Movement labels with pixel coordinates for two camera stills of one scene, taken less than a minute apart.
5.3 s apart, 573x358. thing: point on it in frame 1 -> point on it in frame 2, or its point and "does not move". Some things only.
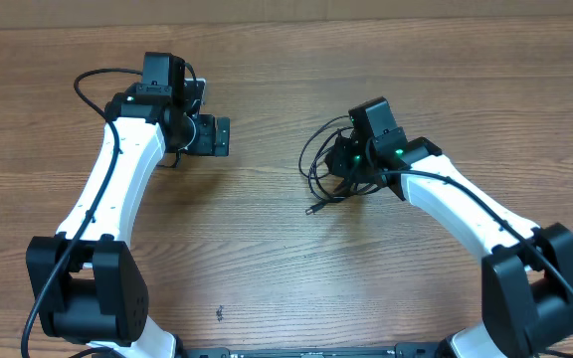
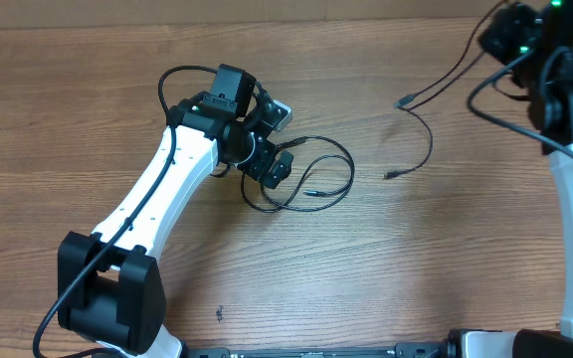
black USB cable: (308, 176) -> (350, 177)
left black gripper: (209, 144) -> (262, 168)
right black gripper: (339, 162) -> (507, 32)
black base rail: (401, 350) does not move
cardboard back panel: (20, 14) does not move
